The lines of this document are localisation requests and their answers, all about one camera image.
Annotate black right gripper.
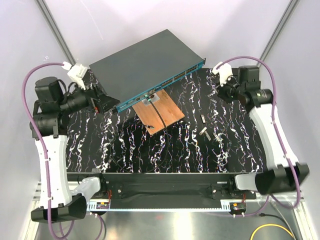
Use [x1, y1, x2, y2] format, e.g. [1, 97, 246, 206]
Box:
[215, 74, 244, 105]

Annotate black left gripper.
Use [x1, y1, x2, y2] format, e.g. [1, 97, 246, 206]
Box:
[58, 77, 120, 114]

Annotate silver SFP module plug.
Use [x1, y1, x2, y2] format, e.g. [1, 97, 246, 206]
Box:
[200, 114, 206, 124]
[212, 132, 223, 142]
[199, 127, 211, 141]

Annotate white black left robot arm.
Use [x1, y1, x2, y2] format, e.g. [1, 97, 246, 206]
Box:
[30, 76, 120, 224]

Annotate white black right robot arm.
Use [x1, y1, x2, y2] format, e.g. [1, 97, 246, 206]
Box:
[212, 63, 310, 199]

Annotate wooden board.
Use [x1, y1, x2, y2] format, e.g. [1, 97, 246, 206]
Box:
[132, 89, 185, 136]

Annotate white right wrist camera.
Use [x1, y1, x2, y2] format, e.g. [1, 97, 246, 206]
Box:
[211, 61, 233, 87]

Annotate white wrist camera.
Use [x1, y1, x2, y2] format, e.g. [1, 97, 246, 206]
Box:
[62, 61, 88, 90]
[211, 61, 233, 87]

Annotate dark grey network switch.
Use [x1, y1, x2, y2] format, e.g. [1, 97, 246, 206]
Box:
[89, 29, 206, 112]

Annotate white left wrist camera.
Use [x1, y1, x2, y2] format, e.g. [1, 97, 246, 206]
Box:
[62, 61, 88, 90]

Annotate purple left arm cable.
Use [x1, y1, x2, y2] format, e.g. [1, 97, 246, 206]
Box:
[20, 61, 105, 238]

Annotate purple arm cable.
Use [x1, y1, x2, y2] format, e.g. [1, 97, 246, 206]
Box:
[20, 61, 105, 238]
[212, 55, 302, 218]

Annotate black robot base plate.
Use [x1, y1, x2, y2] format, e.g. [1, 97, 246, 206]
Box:
[67, 172, 258, 207]

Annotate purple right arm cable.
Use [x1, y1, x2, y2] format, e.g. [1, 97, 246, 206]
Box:
[212, 55, 302, 218]

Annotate white slotted cable duct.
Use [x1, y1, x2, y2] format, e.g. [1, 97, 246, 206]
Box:
[86, 200, 231, 213]

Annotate grey cable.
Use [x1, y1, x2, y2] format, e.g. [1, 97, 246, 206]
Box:
[271, 199, 301, 240]

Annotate black power cable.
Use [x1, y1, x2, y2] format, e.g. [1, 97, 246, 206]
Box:
[258, 212, 298, 240]

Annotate yellow cable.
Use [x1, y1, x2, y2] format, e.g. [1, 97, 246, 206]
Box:
[250, 224, 296, 240]

